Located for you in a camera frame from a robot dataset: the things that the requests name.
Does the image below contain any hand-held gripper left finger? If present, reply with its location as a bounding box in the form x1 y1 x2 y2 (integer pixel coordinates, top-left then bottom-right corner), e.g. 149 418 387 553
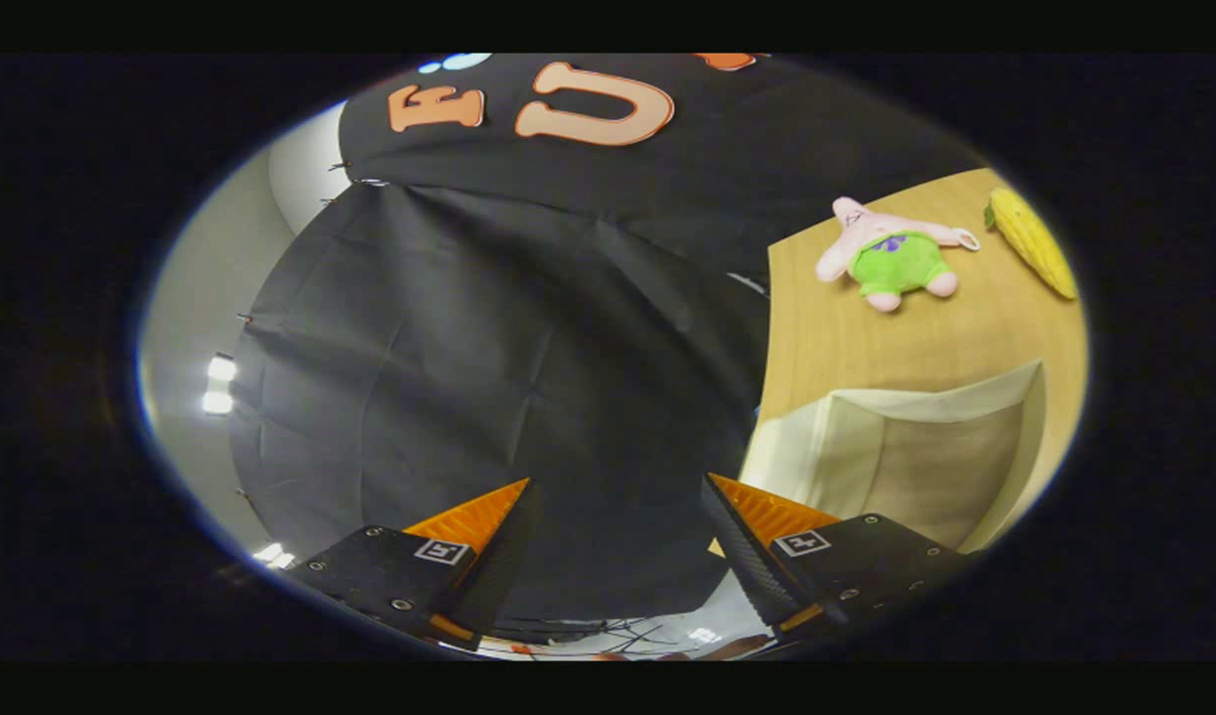
288 478 544 653

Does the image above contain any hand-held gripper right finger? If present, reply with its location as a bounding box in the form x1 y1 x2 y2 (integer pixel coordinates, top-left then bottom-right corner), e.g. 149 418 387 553
702 473 976 639

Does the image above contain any beige fabric storage box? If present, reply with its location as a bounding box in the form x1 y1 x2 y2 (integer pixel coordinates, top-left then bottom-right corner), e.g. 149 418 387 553
709 357 1050 557

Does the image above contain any pink starfish plush toy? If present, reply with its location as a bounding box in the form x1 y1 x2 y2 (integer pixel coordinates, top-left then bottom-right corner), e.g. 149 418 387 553
815 196 982 314

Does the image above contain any yellow knitted plush toy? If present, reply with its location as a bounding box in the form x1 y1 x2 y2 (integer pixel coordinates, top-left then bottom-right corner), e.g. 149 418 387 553
984 187 1079 301

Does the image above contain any black cable bundle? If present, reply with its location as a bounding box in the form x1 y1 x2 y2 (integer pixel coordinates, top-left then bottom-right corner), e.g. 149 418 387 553
508 618 688 648

